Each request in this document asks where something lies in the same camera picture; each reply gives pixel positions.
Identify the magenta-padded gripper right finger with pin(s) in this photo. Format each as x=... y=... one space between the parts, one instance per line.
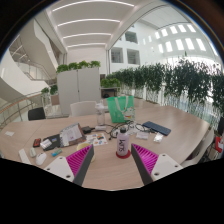
x=165 y=166

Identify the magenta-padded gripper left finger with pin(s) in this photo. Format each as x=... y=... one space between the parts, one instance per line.
x=60 y=167

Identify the lilac drink bottle black cap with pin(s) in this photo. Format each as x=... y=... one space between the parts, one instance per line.
x=123 y=143

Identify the clear plastic water bottle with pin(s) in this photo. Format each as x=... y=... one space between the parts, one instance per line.
x=100 y=116

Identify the small blue item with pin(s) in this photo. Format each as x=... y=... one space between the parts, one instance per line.
x=56 y=152

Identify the large white computer mouse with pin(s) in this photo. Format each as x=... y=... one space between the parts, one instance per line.
x=41 y=159

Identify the white card box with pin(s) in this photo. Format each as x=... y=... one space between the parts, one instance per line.
x=46 y=144

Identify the long white plastic packet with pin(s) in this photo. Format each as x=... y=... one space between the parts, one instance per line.
x=158 y=137

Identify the small grey-white computer mouse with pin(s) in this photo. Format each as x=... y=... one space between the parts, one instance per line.
x=32 y=152

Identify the red and black small box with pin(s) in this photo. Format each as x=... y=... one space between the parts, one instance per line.
x=36 y=142

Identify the brown-edged printed booklet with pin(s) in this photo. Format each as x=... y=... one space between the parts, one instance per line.
x=71 y=134

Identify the white power strip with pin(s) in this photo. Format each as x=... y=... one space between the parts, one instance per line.
x=24 y=156

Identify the flat clear plastic packet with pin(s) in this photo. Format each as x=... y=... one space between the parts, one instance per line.
x=142 y=135

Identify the white chair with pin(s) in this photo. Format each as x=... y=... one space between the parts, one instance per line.
x=83 y=109
x=200 y=150

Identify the black charger block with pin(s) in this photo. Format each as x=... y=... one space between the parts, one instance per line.
x=88 y=129

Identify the colourful sticker sheet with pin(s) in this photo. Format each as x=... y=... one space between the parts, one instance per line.
x=98 y=140

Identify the black chair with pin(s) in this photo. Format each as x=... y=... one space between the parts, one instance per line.
x=36 y=114

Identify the white paper slip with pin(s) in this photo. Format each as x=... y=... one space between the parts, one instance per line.
x=9 y=133

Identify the green tote bag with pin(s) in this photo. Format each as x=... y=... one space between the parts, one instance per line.
x=116 y=111

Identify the brown planter with green plants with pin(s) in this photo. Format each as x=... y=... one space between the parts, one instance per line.
x=53 y=91

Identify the white cabinet with plants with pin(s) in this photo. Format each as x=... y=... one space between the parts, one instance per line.
x=78 y=88

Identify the row of tall green plants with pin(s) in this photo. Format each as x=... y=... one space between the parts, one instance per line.
x=180 y=81

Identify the dark planter with green plants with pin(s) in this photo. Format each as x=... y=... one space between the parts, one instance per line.
x=110 y=83

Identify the ceiling light strips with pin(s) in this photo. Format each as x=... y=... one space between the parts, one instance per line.
x=90 y=21

